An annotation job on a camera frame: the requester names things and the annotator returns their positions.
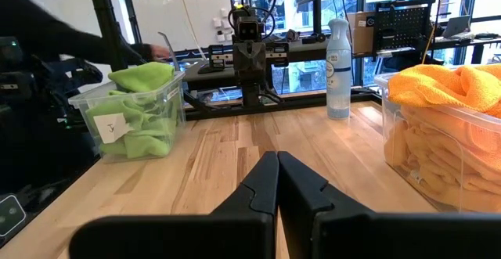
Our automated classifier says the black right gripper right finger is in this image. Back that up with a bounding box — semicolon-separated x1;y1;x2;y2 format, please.
277;151;501;259

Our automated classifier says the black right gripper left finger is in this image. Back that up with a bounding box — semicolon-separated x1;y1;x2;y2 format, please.
69;151;279;259

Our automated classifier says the green microfiber towel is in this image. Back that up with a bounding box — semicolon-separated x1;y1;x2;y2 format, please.
85;89;175;135
99;131;173;159
107;62;176;95

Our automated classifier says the orange microfiber towel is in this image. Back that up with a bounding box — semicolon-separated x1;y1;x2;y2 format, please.
387;63;501;119
383;106;501;213

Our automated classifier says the white whiteboard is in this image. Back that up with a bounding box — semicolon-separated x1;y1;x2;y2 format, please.
127;0;232;51

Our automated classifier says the person's hand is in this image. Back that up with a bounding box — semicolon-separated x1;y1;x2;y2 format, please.
150;44;172;61

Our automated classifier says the pale blue spray bottle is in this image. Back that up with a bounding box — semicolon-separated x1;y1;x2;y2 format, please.
326;18;352;121

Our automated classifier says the clear plastic bin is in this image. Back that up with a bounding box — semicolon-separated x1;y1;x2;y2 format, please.
68;70;187;164
373;65;501;215

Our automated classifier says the brown cardboard box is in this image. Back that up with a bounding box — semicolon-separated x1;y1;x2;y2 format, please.
346;11;377;56

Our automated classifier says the white paper label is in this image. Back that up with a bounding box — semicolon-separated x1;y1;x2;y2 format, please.
92;112;134;145

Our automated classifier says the black pegboard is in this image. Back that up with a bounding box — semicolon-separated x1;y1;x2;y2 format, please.
373;0;436;55

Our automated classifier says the person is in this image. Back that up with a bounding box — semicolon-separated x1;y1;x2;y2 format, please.
0;0;172;95

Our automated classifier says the grey laptop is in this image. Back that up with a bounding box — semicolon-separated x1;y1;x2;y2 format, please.
442;14;474;40

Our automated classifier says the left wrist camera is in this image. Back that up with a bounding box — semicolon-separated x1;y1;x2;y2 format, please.
236;16;261;41

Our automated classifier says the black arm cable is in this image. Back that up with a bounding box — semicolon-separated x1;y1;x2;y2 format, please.
229;0;278;29

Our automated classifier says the orange cable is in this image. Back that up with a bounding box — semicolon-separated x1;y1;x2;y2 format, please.
420;0;449;67

